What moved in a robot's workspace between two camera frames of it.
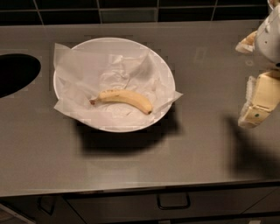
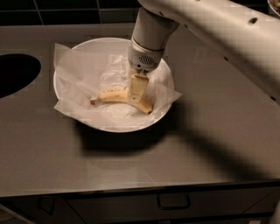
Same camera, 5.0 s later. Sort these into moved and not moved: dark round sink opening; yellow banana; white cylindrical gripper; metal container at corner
Moved: white cylindrical gripper
Not moved: metal container at corner; dark round sink opening; yellow banana
